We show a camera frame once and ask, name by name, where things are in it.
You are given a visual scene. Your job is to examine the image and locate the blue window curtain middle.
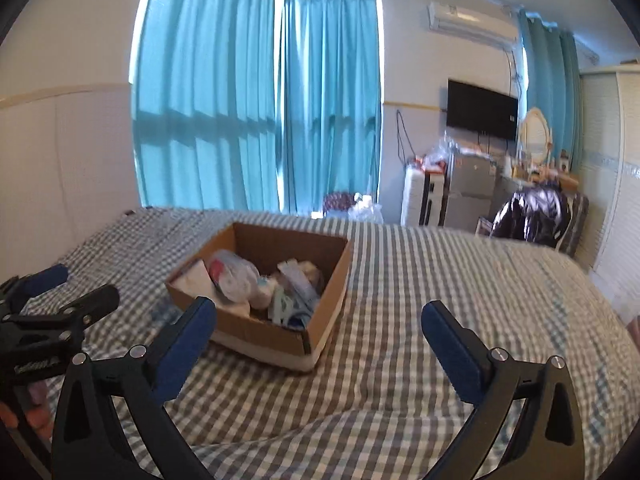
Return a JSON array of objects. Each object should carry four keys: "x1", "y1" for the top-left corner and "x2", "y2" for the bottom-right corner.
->
[{"x1": 278, "y1": 0, "x2": 382, "y2": 214}]

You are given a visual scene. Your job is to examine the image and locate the checkered bed sheet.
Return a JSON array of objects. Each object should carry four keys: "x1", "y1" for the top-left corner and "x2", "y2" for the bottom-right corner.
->
[{"x1": 19, "y1": 206, "x2": 640, "y2": 480}]

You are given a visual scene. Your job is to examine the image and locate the white air conditioner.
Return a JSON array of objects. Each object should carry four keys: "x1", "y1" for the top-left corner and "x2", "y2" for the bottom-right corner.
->
[{"x1": 427, "y1": 2, "x2": 518, "y2": 50}]

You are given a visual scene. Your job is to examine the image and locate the blue curtain right window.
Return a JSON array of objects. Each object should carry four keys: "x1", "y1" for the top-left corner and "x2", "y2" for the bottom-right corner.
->
[{"x1": 518, "y1": 10, "x2": 584, "y2": 170}]

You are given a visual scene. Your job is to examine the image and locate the black wall television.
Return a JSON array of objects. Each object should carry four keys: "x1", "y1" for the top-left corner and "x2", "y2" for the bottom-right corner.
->
[{"x1": 446, "y1": 79, "x2": 518, "y2": 142}]

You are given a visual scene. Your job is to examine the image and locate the white wardrobe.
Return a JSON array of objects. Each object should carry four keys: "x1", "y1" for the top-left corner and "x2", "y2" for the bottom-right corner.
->
[{"x1": 576, "y1": 65, "x2": 639, "y2": 320}]

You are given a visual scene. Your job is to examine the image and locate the black puffer jacket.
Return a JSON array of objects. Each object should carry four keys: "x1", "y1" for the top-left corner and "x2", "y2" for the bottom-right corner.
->
[{"x1": 490, "y1": 184, "x2": 570, "y2": 248}]

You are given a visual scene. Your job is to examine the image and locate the person left hand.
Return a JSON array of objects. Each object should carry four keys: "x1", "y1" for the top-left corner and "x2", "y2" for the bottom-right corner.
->
[{"x1": 0, "y1": 382, "x2": 53, "y2": 441}]

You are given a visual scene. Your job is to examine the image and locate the white plastic bag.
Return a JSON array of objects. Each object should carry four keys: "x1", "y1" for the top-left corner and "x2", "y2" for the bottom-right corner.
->
[{"x1": 347, "y1": 193, "x2": 384, "y2": 224}]

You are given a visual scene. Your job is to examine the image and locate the white plush toy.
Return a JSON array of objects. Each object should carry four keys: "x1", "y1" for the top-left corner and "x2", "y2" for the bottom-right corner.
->
[{"x1": 248, "y1": 276, "x2": 279, "y2": 311}]

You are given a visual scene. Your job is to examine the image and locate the wooden vanity desk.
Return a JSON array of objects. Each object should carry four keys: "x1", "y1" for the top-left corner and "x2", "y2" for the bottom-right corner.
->
[{"x1": 512, "y1": 166, "x2": 579, "y2": 194}]

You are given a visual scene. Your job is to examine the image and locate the blue window curtain left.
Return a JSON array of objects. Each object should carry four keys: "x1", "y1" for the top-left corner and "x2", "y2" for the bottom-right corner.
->
[{"x1": 132, "y1": 0, "x2": 279, "y2": 211}]

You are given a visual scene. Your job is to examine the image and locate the grey green hair tool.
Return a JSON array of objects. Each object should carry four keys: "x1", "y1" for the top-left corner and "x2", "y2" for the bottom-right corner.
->
[{"x1": 268, "y1": 266, "x2": 322, "y2": 332}]

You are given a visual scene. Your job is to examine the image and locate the dark red patterned bag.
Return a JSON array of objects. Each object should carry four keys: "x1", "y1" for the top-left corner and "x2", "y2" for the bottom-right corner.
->
[{"x1": 322, "y1": 192, "x2": 355, "y2": 218}]

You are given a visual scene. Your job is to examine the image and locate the blue window curtain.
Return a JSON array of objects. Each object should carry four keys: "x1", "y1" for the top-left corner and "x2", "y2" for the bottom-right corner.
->
[
  {"x1": 132, "y1": 0, "x2": 279, "y2": 211},
  {"x1": 278, "y1": 0, "x2": 382, "y2": 214}
]

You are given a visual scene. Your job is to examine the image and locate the cream lace underwear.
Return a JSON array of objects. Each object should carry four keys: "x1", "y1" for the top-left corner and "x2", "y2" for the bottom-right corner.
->
[{"x1": 273, "y1": 259, "x2": 324, "y2": 292}]

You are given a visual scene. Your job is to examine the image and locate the brown cardboard box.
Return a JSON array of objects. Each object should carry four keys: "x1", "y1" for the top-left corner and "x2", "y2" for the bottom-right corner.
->
[{"x1": 165, "y1": 222, "x2": 352, "y2": 373}]

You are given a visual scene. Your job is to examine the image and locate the red label plastic bottle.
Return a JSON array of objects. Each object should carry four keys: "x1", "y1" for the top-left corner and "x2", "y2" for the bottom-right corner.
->
[{"x1": 207, "y1": 249, "x2": 259, "y2": 304}]

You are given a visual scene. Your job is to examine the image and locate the silver mini fridge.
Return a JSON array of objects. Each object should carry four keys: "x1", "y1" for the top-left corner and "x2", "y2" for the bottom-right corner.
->
[{"x1": 442, "y1": 152, "x2": 497, "y2": 233}]

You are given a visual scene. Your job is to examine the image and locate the oval vanity mirror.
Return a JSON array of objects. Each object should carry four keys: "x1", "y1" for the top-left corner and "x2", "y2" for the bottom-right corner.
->
[{"x1": 518, "y1": 107, "x2": 553, "y2": 166}]

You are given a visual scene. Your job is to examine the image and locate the white suitcase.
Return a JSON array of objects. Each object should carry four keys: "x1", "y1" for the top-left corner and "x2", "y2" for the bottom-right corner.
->
[{"x1": 400, "y1": 166, "x2": 446, "y2": 226}]

